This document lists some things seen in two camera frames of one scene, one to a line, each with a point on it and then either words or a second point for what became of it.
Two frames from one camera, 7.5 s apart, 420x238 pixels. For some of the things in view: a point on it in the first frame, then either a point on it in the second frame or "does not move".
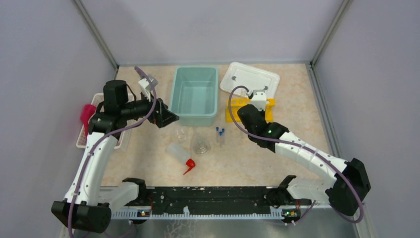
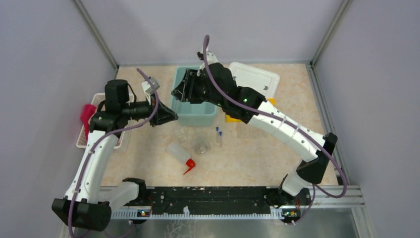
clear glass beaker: [201, 147] does not move
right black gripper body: [262, 113] -> [195, 91]
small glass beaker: [182, 136] does not move
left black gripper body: [157, 117] does not move
